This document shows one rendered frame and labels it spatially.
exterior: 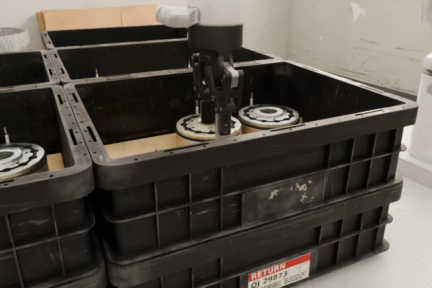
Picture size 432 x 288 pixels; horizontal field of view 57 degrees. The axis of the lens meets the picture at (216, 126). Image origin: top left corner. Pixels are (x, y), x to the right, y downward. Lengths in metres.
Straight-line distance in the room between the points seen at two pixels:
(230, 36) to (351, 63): 3.63
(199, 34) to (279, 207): 0.24
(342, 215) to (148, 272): 0.25
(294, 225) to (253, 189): 0.08
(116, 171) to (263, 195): 0.17
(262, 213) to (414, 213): 0.37
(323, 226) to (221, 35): 0.28
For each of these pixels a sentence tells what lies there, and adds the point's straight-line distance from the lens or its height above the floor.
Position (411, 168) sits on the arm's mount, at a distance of 0.87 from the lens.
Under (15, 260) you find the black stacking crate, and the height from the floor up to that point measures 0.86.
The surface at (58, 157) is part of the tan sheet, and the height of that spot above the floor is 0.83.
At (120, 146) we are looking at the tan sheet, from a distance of 0.63.
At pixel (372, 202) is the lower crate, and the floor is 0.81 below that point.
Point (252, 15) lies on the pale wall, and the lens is 4.38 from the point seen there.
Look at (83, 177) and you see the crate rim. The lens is 0.35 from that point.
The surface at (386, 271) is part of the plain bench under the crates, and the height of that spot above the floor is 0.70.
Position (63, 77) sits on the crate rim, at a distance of 0.66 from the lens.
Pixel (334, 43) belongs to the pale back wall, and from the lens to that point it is 4.24.
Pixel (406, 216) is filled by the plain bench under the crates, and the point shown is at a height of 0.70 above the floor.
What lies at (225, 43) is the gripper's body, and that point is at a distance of 0.52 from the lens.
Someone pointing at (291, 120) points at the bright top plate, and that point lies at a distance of 0.64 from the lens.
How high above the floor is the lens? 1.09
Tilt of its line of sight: 22 degrees down
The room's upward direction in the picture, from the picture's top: straight up
